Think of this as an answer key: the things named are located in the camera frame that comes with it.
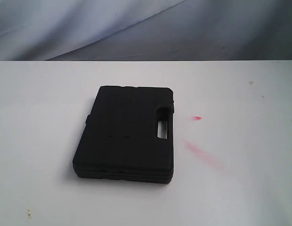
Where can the black plastic tool case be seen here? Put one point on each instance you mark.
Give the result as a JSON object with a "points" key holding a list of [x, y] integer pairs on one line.
{"points": [[128, 135]]}

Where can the white backdrop cloth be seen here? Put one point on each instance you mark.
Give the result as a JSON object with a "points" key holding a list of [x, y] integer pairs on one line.
{"points": [[145, 30]]}

